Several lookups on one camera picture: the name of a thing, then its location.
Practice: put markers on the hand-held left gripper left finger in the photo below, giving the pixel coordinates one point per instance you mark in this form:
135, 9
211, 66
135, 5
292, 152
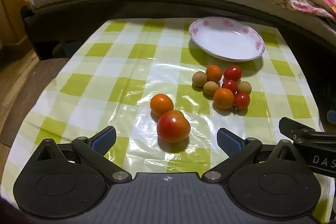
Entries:
103, 141

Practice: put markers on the wooden cabinet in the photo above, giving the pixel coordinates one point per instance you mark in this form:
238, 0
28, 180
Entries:
13, 3

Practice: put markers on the brown longan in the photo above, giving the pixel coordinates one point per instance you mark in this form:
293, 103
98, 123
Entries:
210, 88
199, 79
244, 87

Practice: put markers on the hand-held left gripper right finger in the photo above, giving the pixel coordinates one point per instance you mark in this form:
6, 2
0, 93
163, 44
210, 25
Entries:
228, 141

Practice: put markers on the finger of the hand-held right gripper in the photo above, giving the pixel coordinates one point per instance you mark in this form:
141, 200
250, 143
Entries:
331, 116
288, 126

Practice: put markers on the small tangerine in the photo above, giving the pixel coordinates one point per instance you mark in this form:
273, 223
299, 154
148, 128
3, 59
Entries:
223, 98
214, 73

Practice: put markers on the green checked tablecloth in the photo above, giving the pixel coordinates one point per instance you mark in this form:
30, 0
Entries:
118, 69

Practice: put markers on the orange tomato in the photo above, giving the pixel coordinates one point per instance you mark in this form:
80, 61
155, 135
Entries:
160, 103

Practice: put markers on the white plate with pink flowers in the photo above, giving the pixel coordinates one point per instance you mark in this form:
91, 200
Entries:
225, 37

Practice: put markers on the red cherry tomato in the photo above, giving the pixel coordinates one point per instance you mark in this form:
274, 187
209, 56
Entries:
242, 100
232, 73
229, 85

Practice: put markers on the large red tomato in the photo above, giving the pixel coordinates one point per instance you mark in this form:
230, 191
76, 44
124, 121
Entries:
173, 126

